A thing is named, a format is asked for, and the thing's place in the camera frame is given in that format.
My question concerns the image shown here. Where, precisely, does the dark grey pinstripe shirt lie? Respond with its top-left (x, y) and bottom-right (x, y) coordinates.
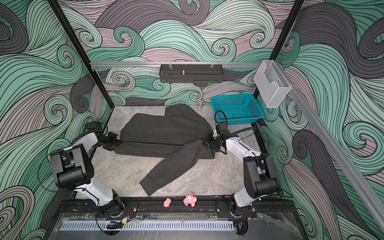
top-left (115, 105), bottom-right (216, 196)

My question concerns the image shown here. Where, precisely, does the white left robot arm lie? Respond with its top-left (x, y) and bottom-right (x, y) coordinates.
top-left (50, 122), bottom-right (124, 218)

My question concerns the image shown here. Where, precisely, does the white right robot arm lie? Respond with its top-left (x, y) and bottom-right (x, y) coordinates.
top-left (205, 110), bottom-right (279, 218)

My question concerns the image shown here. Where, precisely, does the teal plastic basket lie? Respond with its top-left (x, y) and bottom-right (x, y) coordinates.
top-left (211, 94), bottom-right (265, 125)

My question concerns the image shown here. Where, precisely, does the pink plush pig toy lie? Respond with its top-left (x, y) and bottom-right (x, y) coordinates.
top-left (183, 192), bottom-right (197, 208)

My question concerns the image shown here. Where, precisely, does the small pink toy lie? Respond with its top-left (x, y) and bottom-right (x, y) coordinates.
top-left (163, 198), bottom-right (172, 208)

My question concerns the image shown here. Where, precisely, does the clear plastic wall bin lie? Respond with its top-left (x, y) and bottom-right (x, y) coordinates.
top-left (254, 60), bottom-right (292, 108)

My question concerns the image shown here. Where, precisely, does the aluminium wall rail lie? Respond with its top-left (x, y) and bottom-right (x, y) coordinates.
top-left (90, 61), bottom-right (261, 69)

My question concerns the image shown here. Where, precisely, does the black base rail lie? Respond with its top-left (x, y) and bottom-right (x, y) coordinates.
top-left (54, 196), bottom-right (299, 221)

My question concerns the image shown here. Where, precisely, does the black wall shelf tray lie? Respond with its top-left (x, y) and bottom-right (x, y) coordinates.
top-left (159, 65), bottom-right (224, 84)

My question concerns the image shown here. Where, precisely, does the white slotted cable duct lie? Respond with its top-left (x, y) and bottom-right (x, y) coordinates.
top-left (59, 220), bottom-right (235, 232)

